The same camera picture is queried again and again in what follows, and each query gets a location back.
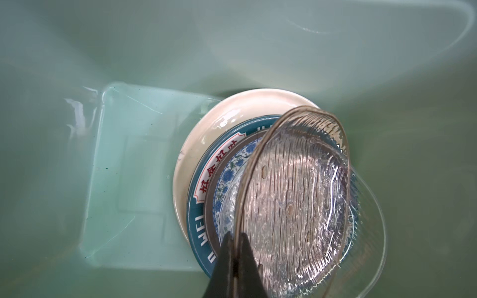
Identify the cream plate with flower sprig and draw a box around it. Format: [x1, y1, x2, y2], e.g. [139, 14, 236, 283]
[173, 88, 316, 239]

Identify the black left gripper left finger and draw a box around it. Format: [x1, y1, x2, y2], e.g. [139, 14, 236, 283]
[203, 232, 235, 298]

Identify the small blue patterned plate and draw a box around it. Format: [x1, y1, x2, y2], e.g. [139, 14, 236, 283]
[204, 128, 358, 261]

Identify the mint green plastic bin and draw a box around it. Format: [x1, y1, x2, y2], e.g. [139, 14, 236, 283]
[1, 1, 477, 298]

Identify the amber glass square plate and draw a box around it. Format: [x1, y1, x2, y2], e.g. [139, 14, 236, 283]
[234, 106, 352, 298]

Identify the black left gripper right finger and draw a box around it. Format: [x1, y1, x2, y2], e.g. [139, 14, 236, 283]
[237, 233, 268, 298]

